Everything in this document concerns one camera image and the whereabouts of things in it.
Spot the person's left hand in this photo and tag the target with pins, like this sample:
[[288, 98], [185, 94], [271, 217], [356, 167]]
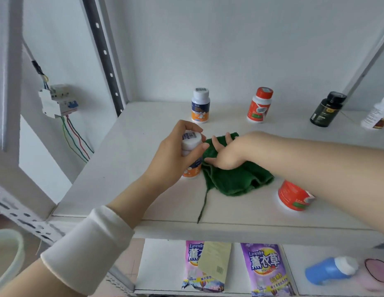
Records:
[[167, 163]]

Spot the person's right hand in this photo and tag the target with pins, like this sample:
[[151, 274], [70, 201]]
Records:
[[235, 154]]

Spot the white bottle orange label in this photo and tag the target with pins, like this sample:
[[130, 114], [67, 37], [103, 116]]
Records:
[[200, 108], [192, 171]]

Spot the green cleaning cloth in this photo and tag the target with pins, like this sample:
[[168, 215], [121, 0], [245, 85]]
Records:
[[235, 182]]

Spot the red cap white bottle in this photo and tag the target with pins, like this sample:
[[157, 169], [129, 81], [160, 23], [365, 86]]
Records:
[[292, 196], [258, 108]]

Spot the black bottle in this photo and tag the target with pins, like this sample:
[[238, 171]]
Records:
[[326, 111]]

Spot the white bottle brown label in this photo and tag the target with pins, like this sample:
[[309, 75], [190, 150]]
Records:
[[376, 115]]

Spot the person's left forearm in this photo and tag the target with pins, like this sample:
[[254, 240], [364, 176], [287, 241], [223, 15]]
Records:
[[133, 201]]

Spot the person's right forearm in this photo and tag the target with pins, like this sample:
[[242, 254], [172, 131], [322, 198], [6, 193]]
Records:
[[318, 170]]

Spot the purple detergent bag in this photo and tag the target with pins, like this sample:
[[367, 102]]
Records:
[[266, 269], [192, 266]]

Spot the beige paper card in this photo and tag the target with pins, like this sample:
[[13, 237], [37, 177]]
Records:
[[215, 259]]

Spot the white arm sleeve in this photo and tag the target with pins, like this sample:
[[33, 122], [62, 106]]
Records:
[[86, 250]]

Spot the electrical breaker box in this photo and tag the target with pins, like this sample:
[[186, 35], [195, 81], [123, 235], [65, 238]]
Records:
[[57, 100]]

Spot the blue detergent container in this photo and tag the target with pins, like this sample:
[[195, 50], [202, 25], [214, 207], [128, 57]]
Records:
[[325, 270]]

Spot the pink plastic case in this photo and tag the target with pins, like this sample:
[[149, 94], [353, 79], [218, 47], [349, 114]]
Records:
[[377, 270]]

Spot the pale green plastic bucket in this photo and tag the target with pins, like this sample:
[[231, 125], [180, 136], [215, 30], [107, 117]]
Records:
[[6, 259]]

